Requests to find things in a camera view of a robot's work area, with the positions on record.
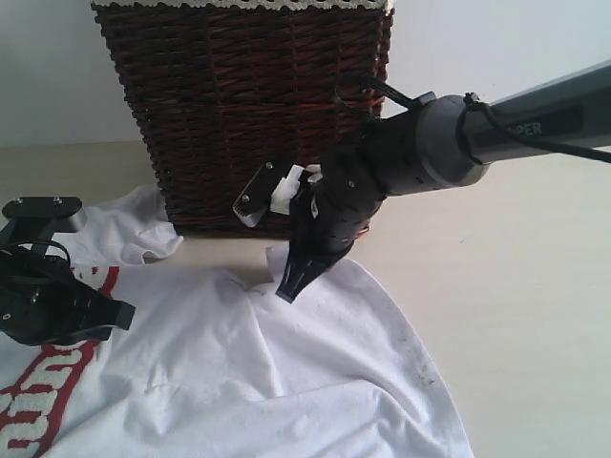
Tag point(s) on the dark brown wicker basket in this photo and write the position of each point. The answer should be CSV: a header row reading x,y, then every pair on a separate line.
x,y
217,88

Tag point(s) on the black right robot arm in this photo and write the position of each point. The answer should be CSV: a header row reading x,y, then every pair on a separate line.
x,y
436,143

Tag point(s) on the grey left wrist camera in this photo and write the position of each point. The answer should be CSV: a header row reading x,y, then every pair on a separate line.
x,y
41,217

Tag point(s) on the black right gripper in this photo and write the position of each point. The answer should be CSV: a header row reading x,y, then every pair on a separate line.
x,y
326,217

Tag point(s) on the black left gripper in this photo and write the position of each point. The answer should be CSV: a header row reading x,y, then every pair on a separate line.
x,y
42,302

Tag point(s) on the white t-shirt with red logo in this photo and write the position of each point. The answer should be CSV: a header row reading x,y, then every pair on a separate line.
x,y
213,368

